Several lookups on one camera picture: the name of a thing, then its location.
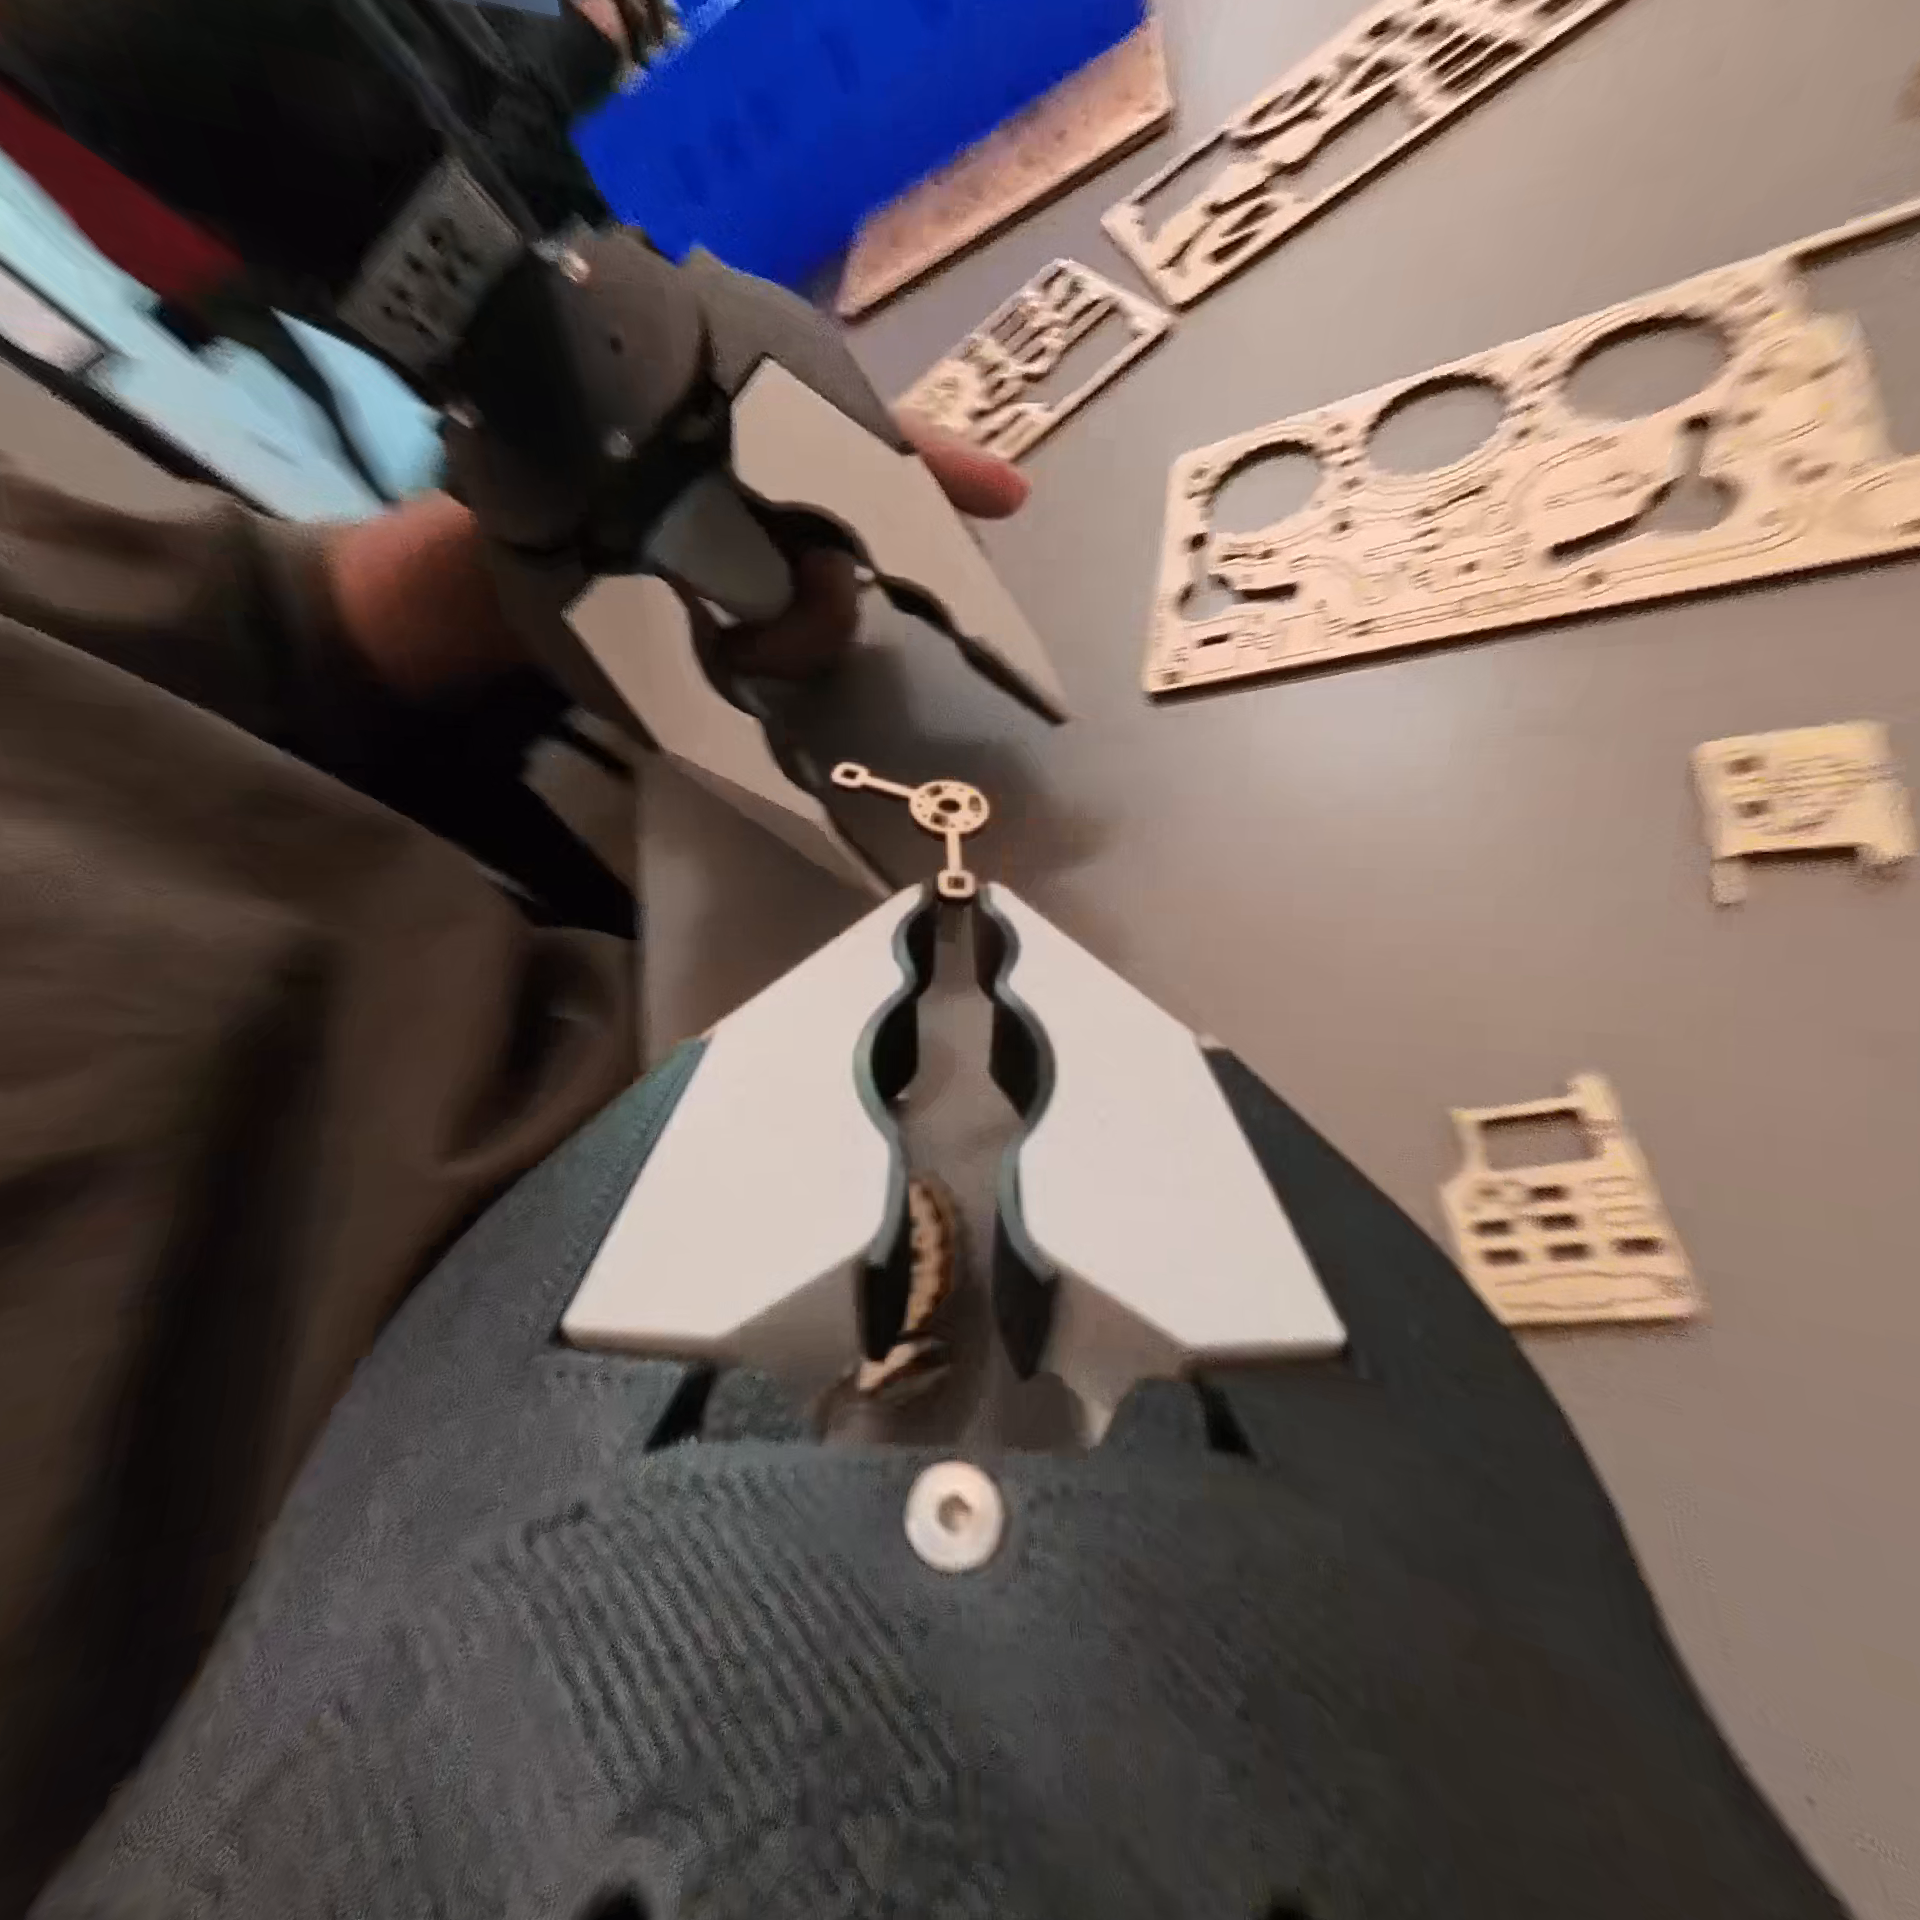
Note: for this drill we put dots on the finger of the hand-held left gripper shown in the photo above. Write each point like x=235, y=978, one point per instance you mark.
x=900, y=522
x=660, y=660

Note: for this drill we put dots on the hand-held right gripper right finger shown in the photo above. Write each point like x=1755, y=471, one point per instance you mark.
x=1171, y=1199

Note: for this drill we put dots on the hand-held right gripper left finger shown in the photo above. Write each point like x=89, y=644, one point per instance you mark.
x=707, y=1199

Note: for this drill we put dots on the wooden hub piece with arms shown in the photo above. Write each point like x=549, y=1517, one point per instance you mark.
x=948, y=809

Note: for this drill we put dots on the person's left forearm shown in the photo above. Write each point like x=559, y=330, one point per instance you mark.
x=163, y=585

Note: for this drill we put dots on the person's left hand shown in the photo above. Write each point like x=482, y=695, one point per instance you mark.
x=407, y=585

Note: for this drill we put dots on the small wooden puzzle sheet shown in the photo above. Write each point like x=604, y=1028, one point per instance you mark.
x=1035, y=361

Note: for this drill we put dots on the light blue object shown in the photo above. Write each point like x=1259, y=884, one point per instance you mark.
x=256, y=404

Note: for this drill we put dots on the blue plastic box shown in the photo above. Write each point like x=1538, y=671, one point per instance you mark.
x=839, y=118

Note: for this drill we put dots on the brown wooden board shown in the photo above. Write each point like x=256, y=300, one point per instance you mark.
x=1021, y=181

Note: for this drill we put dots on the slotted wooden puzzle card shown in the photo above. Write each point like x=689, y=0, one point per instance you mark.
x=1576, y=1216

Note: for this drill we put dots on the person's olive clothing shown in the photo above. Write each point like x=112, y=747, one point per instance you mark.
x=225, y=1123

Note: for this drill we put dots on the red object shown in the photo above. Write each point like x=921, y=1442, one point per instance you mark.
x=89, y=194

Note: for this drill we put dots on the long wooden puzzle sheet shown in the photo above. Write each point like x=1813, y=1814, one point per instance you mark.
x=1350, y=133

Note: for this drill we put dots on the large three-hole wooden puzzle sheet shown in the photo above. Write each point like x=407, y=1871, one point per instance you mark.
x=1501, y=585

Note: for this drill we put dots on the small notched wooden puzzle piece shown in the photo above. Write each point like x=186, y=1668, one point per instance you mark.
x=1801, y=793

